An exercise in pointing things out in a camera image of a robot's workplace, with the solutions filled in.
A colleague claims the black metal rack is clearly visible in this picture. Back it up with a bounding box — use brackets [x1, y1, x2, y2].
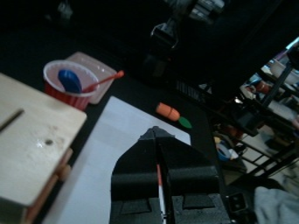
[209, 36, 299, 183]

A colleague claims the red plastic utensil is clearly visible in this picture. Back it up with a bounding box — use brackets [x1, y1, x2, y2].
[82, 69, 126, 94]

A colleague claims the grey cloth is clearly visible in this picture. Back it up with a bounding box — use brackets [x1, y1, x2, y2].
[253, 185, 299, 224]

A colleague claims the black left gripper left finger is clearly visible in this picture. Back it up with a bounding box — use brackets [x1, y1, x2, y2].
[109, 125, 164, 224]

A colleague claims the orange toy carrot green top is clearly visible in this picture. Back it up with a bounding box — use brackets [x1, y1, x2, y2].
[153, 101, 193, 130]

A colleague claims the blue plastic utensil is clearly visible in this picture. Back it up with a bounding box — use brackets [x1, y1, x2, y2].
[57, 68, 84, 95]

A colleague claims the white cutting board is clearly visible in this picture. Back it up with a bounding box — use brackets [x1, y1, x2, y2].
[41, 95, 192, 224]

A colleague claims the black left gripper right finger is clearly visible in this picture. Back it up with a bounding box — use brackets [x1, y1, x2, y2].
[154, 125, 233, 224]

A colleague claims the pink plastic tray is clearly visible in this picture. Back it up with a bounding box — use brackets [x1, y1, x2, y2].
[64, 51, 118, 105]

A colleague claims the red plastic cup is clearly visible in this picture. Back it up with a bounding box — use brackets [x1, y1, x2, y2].
[41, 59, 101, 112]

